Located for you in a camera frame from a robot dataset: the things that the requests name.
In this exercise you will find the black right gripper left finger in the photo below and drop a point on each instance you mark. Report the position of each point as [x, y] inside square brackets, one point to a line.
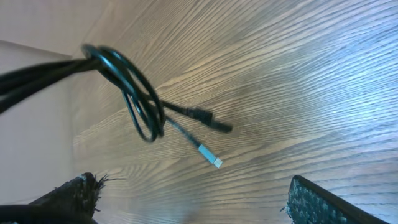
[73, 202]

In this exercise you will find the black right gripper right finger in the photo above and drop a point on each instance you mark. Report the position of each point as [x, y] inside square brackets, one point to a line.
[308, 203]

